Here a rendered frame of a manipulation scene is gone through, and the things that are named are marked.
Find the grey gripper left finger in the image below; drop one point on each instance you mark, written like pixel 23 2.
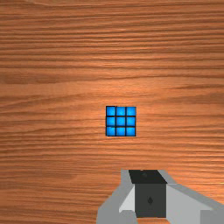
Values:
pixel 116 201

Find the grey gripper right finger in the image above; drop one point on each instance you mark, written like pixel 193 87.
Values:
pixel 186 204

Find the many-coloured puzzle cube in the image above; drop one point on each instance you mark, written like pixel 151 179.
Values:
pixel 120 121

